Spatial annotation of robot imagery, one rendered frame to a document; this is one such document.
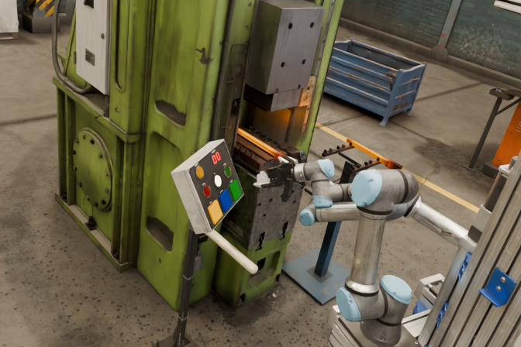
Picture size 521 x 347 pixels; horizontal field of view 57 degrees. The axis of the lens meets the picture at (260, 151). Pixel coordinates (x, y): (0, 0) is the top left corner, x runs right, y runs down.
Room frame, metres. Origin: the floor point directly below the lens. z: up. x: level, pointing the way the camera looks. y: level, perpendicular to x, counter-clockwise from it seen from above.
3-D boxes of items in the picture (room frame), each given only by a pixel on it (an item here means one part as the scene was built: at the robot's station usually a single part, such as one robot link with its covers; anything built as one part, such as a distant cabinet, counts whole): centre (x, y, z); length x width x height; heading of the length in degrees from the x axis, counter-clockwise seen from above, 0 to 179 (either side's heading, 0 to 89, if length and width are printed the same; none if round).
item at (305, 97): (2.56, -0.19, 1.27); 0.09 x 0.02 x 0.17; 139
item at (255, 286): (2.43, 0.05, 0.23); 0.55 x 0.37 x 0.47; 49
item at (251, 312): (2.21, -0.11, 0.01); 0.58 x 0.39 x 0.01; 139
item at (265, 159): (2.38, 0.08, 0.96); 0.42 x 0.20 x 0.09; 49
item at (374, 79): (6.20, -1.19, 0.36); 1.20 x 0.80 x 0.72; 54
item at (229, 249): (1.92, 0.08, 0.62); 0.44 x 0.05 x 0.05; 49
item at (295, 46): (2.41, 0.05, 1.56); 0.42 x 0.39 x 0.40; 49
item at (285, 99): (2.38, 0.08, 1.32); 0.42 x 0.20 x 0.10; 49
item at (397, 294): (1.34, -0.56, 0.98); 0.13 x 0.12 x 0.14; 114
